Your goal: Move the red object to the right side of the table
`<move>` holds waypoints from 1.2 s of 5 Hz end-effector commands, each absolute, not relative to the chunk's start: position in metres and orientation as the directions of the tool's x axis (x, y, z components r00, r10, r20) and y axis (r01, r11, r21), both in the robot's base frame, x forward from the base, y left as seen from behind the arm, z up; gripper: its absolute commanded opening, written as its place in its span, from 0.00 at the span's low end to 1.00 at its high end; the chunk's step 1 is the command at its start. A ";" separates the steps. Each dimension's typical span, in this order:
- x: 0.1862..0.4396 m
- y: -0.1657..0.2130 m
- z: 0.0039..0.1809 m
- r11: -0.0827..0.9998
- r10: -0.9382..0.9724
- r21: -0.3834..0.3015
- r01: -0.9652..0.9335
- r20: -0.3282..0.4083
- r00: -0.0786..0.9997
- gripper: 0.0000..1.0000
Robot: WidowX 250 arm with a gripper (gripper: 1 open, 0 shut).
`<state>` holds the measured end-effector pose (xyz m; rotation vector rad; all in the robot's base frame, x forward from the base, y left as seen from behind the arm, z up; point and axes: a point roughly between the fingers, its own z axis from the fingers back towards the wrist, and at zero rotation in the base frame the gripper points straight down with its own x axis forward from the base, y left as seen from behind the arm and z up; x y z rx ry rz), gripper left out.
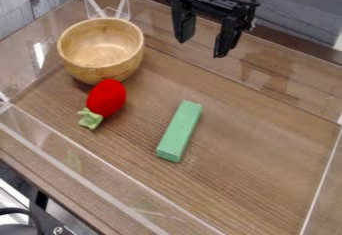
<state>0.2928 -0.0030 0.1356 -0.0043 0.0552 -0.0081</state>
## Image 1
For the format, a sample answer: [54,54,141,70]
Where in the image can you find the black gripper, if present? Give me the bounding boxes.
[170,0,260,58]

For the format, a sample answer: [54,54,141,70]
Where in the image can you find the red plush strawberry toy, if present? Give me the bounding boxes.
[77,79,126,130]

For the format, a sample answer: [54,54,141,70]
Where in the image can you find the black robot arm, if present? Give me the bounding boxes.
[169,0,260,58]

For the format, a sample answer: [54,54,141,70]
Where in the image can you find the wooden bowl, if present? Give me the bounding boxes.
[56,18,144,85]

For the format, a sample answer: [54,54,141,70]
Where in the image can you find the green rectangular block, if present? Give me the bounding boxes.
[156,100,203,163]

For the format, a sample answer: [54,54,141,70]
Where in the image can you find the clear acrylic tray walls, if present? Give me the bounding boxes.
[0,0,342,235]

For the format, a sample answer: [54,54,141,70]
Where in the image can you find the black table leg bracket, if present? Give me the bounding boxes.
[29,189,76,235]

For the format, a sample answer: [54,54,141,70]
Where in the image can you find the black cable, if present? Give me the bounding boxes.
[0,207,41,235]

